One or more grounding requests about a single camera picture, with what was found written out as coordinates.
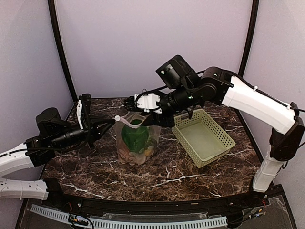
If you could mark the black frame post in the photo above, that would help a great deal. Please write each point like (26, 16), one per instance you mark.
(249, 37)
(60, 49)

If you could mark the green perforated plastic basket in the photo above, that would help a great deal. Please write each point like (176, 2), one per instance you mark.
(201, 137)

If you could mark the black front rail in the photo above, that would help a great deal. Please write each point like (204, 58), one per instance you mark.
(233, 206)

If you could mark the brown potato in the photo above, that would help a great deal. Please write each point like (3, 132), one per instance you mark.
(131, 158)

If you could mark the green pepper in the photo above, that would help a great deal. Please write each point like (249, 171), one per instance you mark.
(135, 139)

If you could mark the white slotted cable duct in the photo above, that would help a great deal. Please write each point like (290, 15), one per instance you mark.
(123, 221)

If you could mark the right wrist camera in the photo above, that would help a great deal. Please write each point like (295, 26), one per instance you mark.
(162, 88)

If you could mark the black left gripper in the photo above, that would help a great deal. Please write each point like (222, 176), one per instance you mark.
(96, 132)

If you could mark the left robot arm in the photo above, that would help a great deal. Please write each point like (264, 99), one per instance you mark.
(34, 152)

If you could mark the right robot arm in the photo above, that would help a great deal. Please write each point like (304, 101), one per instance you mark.
(224, 87)

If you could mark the black frame post right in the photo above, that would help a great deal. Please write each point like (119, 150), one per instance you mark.
(249, 37)

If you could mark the clear zip top bag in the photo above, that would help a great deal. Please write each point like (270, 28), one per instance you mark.
(134, 120)

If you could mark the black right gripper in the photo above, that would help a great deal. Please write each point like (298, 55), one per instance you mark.
(156, 119)

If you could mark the black frame post left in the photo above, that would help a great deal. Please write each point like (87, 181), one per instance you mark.
(60, 49)

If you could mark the orange yellow mango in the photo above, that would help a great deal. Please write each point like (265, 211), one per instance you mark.
(148, 152)

